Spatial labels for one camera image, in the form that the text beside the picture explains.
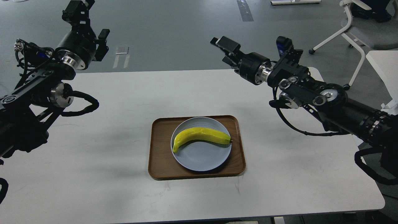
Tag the white side table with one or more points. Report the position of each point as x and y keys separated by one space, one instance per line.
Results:
x=385 y=63

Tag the brown wooden tray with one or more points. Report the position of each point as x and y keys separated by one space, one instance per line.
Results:
x=163 y=166

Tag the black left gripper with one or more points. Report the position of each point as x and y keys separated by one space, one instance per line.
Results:
x=80 y=43

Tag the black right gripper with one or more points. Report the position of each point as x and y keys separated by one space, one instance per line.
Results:
x=247 y=65

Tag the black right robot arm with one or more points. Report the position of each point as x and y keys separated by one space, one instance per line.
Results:
x=294 y=87

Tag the yellow banana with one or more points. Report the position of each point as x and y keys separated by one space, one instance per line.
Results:
x=200 y=133

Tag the white office chair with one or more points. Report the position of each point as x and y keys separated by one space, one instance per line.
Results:
x=359 y=32

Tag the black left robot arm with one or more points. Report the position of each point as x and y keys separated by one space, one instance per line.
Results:
x=41 y=95

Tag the light blue plate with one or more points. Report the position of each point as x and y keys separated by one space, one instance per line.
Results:
x=201 y=155

